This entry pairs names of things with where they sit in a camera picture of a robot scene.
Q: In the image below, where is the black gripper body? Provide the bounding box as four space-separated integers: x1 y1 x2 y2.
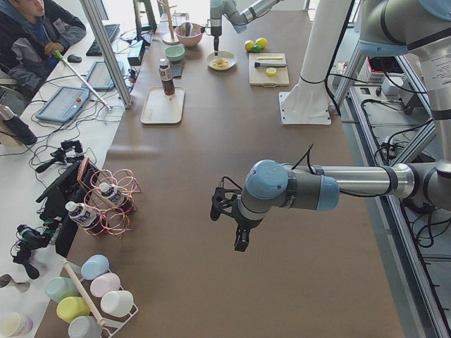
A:
210 18 222 48
235 221 254 242

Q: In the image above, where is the white round plate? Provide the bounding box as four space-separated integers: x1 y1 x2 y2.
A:
206 51 236 71

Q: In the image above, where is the braided glazed donut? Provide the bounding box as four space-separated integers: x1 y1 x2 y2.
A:
211 58 228 69

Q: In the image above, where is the cream serving tray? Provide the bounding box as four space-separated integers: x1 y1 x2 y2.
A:
140 86 185 125

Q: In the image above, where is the pink bowl with ice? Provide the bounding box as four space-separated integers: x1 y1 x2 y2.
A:
175 22 204 47

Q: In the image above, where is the steel funnel scoop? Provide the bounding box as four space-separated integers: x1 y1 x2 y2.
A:
180 21 194 37

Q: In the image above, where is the yellow lemon lower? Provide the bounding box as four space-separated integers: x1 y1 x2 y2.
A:
244 39 255 51

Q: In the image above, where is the yellow lemon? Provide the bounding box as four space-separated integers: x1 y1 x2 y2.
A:
244 39 255 51
255 37 268 49

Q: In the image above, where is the green lime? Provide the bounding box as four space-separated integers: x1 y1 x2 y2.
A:
252 45 262 53

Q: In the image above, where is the green bowl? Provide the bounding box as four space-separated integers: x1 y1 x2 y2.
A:
164 45 185 62

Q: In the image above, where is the wooden mug tree stand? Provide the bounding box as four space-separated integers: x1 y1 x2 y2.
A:
157 0 180 46

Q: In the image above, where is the grey folded cloth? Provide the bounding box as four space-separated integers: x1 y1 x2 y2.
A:
171 64 183 78

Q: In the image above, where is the steel cylinder grinder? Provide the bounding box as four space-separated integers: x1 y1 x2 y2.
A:
254 61 287 68

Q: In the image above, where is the yellow lemon upper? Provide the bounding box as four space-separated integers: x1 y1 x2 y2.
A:
255 37 268 49

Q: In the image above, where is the yellow plastic knife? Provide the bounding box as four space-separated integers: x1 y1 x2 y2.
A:
257 56 283 61

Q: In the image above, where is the wooden cutting board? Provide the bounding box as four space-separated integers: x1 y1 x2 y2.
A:
249 53 290 87

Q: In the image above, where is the dark tea bottle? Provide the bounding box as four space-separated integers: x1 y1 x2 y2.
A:
159 58 175 96

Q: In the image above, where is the half lemon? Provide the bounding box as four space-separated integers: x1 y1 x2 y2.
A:
265 68 277 77

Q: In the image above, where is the black keyboard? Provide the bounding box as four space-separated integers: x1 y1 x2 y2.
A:
85 23 121 58

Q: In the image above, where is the blue teach pendant far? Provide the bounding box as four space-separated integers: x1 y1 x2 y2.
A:
85 61 115 92

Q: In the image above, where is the blue teach pendant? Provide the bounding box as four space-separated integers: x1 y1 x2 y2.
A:
85 61 115 92
35 86 89 123

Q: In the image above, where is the bottle in rack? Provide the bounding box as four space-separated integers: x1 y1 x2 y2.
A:
99 182 132 211
65 201 104 235

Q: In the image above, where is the white cup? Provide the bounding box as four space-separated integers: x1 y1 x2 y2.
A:
100 290 134 318

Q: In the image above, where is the black computer mouse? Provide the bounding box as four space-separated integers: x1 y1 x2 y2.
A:
67 54 82 63

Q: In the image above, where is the pink cup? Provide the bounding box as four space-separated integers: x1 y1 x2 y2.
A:
90 273 121 298

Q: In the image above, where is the blue cup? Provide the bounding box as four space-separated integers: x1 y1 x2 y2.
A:
81 254 110 280

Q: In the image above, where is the blue teach pendant near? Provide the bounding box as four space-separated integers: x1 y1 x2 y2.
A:
35 86 89 123

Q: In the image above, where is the grey cup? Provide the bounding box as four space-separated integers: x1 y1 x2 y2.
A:
68 316 102 338

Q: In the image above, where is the seated person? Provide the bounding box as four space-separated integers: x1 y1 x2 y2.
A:
1 1 86 96

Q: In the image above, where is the yellow cup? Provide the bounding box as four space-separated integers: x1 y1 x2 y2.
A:
56 296 90 323

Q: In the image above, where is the green cup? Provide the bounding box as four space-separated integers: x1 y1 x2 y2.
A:
45 277 79 303

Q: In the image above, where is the black thermos bottle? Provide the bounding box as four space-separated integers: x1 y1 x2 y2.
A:
1 105 37 146

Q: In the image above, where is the aluminium frame post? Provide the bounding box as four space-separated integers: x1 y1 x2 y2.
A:
80 0 132 109

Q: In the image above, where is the copper wire bottle rack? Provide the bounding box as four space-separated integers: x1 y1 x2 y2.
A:
77 158 141 239

